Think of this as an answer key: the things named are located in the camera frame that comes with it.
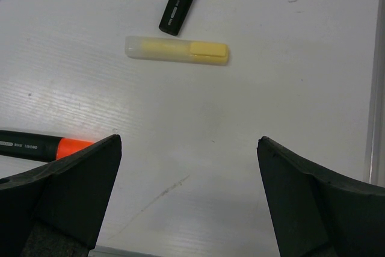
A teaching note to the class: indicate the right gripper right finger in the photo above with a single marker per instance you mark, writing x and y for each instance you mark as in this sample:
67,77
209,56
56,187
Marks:
316,211

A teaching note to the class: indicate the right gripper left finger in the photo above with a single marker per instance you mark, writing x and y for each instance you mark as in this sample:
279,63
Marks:
57,209

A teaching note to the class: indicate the pale yellow highlighter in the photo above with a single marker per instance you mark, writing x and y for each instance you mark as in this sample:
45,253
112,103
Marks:
176,50

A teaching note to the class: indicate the orange cap black highlighter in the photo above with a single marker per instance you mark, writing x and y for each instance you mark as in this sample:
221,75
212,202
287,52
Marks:
37,147

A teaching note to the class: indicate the aluminium rail frame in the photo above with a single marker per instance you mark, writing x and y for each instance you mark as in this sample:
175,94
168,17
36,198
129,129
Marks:
374,155

